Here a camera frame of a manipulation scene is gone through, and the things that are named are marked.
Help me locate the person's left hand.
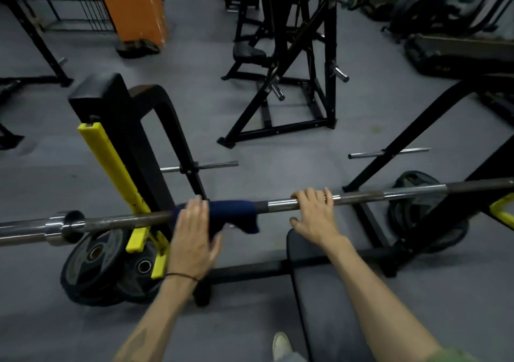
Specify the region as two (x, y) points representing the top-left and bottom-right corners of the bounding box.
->
(165, 195), (223, 282)

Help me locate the person's right hand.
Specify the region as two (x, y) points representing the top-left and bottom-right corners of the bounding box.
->
(290, 187), (348, 248)

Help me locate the blue cleaning cloth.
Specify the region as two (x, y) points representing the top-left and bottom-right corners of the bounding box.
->
(170, 200), (261, 243)

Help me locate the steel barbell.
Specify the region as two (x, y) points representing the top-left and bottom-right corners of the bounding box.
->
(0, 177), (514, 248)

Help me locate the person's left forearm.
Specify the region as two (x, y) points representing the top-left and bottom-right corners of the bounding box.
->
(114, 273), (200, 362)

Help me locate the person's right forearm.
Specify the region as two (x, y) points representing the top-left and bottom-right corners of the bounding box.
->
(323, 235), (442, 362)

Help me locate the black grip-hole weight plate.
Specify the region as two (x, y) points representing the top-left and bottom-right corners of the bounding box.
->
(116, 241), (163, 305)

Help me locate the black padded bench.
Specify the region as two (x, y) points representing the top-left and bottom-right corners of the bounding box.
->
(285, 229), (378, 362)

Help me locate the large black weight plate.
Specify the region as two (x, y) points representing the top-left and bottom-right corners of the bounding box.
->
(387, 170), (471, 254)

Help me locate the black weight plate white lettering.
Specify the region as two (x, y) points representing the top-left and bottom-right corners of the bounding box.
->
(60, 229), (131, 307)

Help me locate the yellow bar hook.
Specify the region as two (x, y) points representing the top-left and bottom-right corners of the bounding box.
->
(489, 193), (514, 230)
(77, 123), (169, 280)

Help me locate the white shoe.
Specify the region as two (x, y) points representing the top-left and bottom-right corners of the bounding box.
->
(272, 331), (294, 362)

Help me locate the black bench press rack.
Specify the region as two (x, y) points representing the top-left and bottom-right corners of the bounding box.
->
(68, 72), (514, 308)

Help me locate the black and red lever machine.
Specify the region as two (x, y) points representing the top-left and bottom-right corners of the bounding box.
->
(216, 0), (386, 149)

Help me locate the black incline bench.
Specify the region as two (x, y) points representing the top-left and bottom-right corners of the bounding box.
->
(0, 80), (25, 151)

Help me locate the black elliptical trainer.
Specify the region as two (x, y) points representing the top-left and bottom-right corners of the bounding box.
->
(381, 0), (514, 43)

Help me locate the wide orange pillar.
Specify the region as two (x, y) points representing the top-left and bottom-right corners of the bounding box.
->
(93, 0), (169, 48)

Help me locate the black squat rack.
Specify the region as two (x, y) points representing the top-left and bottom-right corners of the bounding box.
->
(0, 0), (74, 88)

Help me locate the black hair tie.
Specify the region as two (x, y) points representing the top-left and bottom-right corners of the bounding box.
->
(164, 272), (200, 283)

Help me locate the black plate-loaded machine frame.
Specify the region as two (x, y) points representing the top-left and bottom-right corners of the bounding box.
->
(233, 0), (274, 43)

